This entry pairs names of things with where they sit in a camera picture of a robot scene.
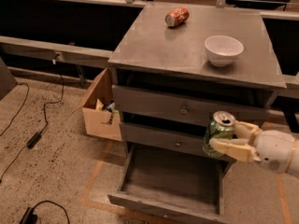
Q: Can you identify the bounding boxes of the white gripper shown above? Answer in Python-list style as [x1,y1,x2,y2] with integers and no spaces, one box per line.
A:
[209,120,296,174]

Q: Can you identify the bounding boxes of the green soda can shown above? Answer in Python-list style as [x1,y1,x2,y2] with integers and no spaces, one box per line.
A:
[203,111,235,158]

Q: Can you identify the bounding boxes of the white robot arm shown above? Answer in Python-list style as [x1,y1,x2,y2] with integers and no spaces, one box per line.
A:
[209,121,299,178]

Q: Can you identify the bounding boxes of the top grey drawer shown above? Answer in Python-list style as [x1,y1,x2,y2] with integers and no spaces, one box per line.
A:
[112,85,268,126]

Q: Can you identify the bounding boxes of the grey drawer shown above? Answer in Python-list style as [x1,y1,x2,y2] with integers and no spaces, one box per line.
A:
[108,144,231,224]
[119,121,244,163]
[112,85,268,126]

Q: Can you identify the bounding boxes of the middle grey drawer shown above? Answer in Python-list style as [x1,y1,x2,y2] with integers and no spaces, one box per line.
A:
[119,121,244,163]

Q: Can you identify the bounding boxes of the bottom grey drawer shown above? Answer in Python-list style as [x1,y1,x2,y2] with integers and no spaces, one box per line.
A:
[108,144,231,224]

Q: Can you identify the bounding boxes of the grey drawer cabinet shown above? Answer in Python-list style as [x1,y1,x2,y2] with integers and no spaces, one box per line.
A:
[107,2,287,173]

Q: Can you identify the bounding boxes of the orange soda can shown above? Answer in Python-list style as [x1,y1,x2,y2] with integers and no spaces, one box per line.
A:
[165,7,190,27]

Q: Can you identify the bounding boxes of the white bowl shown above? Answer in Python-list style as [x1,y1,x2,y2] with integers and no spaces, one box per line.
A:
[205,35,244,67]

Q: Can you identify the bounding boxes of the items inside cardboard box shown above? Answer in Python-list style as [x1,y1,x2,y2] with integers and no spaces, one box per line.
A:
[95,100,119,125]

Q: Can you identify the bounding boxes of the cardboard box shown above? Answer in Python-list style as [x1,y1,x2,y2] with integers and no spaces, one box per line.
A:
[74,68,121,141]

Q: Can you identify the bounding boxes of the black charger bottom left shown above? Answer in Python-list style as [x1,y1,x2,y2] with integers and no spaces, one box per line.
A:
[19,200,70,224]

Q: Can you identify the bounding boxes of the black power adapter with cable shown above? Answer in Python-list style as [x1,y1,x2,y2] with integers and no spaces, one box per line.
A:
[0,54,65,184]

